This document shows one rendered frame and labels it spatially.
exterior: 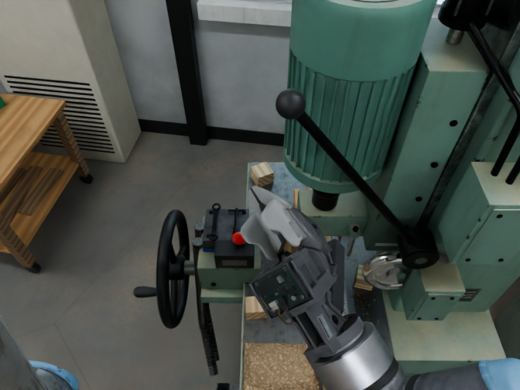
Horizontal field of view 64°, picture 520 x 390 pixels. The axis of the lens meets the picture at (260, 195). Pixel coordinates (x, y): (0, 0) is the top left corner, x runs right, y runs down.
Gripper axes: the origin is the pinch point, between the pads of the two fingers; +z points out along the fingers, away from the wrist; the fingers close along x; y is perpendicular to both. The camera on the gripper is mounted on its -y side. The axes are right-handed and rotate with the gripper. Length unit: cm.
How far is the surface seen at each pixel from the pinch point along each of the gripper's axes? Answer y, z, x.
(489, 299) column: -52, -43, -4
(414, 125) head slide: -17.5, -2.7, -17.3
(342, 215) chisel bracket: -30.7, -9.5, 5.2
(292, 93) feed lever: 2.0, 7.1, -11.9
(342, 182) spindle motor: -17.6, -4.1, -3.6
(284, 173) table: -54, 6, 23
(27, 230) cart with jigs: -60, 53, 151
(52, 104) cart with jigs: -80, 97, 118
